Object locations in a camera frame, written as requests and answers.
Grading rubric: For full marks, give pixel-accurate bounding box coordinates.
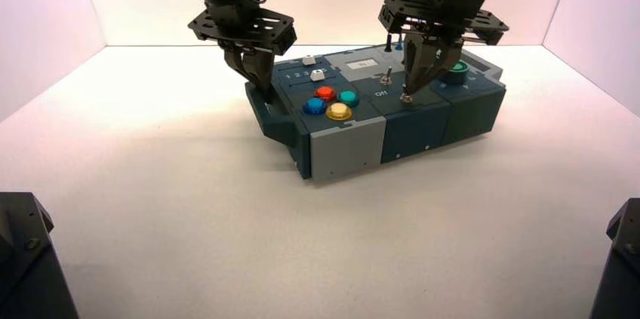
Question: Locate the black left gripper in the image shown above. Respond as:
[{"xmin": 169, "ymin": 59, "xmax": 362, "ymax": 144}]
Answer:
[{"xmin": 188, "ymin": 0, "xmax": 297, "ymax": 104}]

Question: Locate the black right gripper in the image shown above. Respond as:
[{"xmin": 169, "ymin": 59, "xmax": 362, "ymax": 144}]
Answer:
[{"xmin": 378, "ymin": 0, "xmax": 510, "ymax": 100}]

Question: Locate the dark teal grey control box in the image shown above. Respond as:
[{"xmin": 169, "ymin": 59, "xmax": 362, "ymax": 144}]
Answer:
[{"xmin": 245, "ymin": 45, "xmax": 507, "ymax": 181}]

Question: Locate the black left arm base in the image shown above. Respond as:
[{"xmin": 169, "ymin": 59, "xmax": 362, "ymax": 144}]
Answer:
[{"xmin": 0, "ymin": 192, "xmax": 80, "ymax": 319}]

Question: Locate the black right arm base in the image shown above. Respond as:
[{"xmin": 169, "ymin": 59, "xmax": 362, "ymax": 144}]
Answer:
[{"xmin": 589, "ymin": 198, "xmax": 640, "ymax": 319}]

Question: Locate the green rotary knob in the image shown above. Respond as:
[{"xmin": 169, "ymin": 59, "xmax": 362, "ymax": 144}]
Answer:
[{"xmin": 438, "ymin": 59, "xmax": 470, "ymax": 86}]

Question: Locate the blue round push button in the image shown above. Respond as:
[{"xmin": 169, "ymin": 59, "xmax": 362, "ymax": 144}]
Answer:
[{"xmin": 303, "ymin": 97, "xmax": 328, "ymax": 116}]

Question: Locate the red round push button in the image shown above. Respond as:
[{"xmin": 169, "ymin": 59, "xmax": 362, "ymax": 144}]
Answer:
[{"xmin": 313, "ymin": 85, "xmax": 337, "ymax": 103}]

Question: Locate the teal round push button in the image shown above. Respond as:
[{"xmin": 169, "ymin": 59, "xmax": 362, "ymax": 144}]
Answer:
[{"xmin": 338, "ymin": 90, "xmax": 361, "ymax": 109}]

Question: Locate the yellow round push button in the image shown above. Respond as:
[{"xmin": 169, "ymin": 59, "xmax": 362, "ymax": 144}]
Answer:
[{"xmin": 325, "ymin": 102, "xmax": 353, "ymax": 122}]

